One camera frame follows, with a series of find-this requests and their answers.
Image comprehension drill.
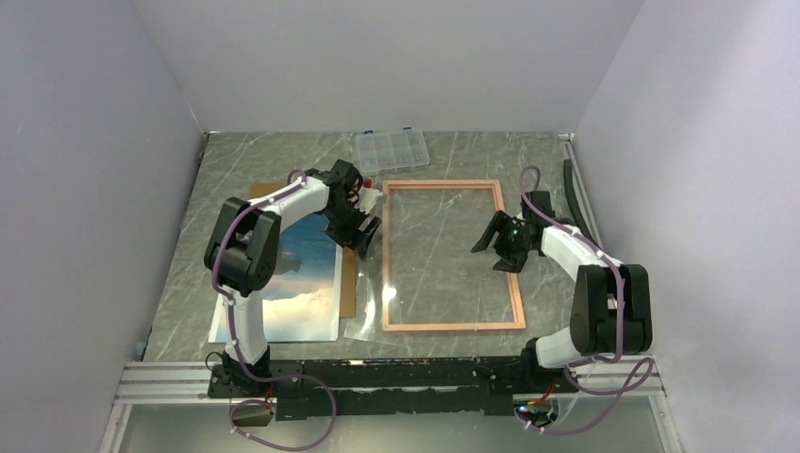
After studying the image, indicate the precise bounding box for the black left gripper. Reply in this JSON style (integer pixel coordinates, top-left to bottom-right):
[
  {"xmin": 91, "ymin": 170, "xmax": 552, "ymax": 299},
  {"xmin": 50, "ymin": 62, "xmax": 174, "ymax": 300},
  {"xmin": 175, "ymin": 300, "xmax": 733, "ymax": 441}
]
[{"xmin": 324, "ymin": 200, "xmax": 381, "ymax": 261}]

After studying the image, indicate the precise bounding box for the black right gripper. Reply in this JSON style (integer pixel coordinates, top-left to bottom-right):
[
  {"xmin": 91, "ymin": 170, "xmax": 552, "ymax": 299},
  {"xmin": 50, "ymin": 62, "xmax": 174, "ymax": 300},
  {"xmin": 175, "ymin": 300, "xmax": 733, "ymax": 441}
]
[{"xmin": 472, "ymin": 210, "xmax": 534, "ymax": 273}]

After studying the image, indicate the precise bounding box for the sea and cloud photo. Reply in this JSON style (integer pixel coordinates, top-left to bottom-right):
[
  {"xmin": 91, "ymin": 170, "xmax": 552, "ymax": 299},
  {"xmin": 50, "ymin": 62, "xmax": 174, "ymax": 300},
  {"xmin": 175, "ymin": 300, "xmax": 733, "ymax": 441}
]
[{"xmin": 208, "ymin": 212, "xmax": 343, "ymax": 344}]

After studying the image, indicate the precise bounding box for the clear acrylic sheet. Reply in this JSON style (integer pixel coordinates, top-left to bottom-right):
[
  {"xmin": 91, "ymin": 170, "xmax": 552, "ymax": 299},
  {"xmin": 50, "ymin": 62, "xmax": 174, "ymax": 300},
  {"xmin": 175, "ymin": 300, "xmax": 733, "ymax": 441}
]
[{"xmin": 343, "ymin": 256, "xmax": 398, "ymax": 345}]

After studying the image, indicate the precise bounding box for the pink wooden picture frame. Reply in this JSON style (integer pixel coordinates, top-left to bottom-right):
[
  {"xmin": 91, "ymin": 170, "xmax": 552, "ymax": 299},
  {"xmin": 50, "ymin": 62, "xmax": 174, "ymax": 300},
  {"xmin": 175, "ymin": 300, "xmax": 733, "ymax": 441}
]
[{"xmin": 380, "ymin": 179, "xmax": 526, "ymax": 334}]

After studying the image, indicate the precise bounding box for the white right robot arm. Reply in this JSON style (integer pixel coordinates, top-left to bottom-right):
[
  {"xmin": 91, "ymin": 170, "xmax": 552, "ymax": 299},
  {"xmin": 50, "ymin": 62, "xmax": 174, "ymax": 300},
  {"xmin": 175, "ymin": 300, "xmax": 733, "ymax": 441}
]
[{"xmin": 472, "ymin": 191, "xmax": 653, "ymax": 392}]

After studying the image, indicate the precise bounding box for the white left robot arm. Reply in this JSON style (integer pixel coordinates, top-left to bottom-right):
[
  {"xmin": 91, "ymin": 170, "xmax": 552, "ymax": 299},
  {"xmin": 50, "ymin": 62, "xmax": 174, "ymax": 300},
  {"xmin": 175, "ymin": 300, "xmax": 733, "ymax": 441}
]
[{"xmin": 204, "ymin": 159, "xmax": 383, "ymax": 396}]

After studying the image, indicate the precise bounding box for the brown backing board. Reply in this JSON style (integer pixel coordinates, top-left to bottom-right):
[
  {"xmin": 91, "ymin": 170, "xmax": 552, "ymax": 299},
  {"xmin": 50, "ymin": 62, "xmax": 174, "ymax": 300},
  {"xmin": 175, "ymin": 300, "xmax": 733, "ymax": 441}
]
[{"xmin": 249, "ymin": 182, "xmax": 358, "ymax": 319}]

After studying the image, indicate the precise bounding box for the clear plastic organizer box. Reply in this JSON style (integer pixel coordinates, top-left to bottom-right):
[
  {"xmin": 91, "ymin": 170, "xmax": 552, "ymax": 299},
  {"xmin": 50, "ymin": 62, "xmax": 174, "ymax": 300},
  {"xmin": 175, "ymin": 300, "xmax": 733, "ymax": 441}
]
[{"xmin": 354, "ymin": 127, "xmax": 430, "ymax": 176}]

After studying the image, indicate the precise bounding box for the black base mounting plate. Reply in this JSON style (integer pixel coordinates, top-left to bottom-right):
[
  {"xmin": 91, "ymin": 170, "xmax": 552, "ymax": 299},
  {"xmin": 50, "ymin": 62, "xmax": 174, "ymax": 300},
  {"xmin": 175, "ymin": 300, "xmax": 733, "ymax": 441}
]
[{"xmin": 208, "ymin": 353, "xmax": 577, "ymax": 421}]

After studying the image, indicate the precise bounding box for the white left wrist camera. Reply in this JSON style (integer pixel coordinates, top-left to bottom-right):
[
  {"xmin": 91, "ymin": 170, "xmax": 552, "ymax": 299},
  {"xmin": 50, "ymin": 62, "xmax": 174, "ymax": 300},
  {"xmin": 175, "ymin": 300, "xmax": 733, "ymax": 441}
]
[{"xmin": 355, "ymin": 178, "xmax": 386, "ymax": 214}]

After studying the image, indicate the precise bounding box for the black rubber hose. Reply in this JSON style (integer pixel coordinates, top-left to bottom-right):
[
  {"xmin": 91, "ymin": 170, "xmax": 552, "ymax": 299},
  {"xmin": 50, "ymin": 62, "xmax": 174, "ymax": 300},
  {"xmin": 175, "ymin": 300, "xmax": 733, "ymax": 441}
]
[{"xmin": 562, "ymin": 159, "xmax": 596, "ymax": 242}]

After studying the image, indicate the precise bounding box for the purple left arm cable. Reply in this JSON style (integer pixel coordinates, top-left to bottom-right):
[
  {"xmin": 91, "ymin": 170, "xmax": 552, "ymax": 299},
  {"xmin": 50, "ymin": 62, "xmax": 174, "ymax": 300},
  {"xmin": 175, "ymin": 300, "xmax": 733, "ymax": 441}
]
[{"xmin": 210, "ymin": 168, "xmax": 339, "ymax": 451}]

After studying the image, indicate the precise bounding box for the aluminium rail frame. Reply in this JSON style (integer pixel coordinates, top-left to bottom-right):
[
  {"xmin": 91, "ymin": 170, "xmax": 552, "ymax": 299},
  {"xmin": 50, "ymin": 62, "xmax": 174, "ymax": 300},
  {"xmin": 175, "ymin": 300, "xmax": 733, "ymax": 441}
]
[{"xmin": 106, "ymin": 132, "xmax": 684, "ymax": 452}]

